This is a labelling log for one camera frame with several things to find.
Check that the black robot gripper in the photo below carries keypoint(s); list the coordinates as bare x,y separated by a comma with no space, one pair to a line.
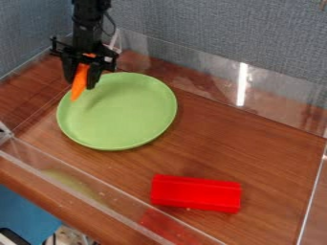
84,49

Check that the orange toy carrot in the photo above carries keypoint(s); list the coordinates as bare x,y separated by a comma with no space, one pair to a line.
81,81

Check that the green round plate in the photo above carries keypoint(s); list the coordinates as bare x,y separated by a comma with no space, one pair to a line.
121,115

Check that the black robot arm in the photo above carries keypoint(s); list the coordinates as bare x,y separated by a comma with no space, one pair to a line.
89,17

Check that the red rectangular block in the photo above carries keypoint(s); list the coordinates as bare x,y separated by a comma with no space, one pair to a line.
197,193

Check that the clear acrylic enclosure wall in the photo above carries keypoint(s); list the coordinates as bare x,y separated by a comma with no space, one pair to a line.
252,126

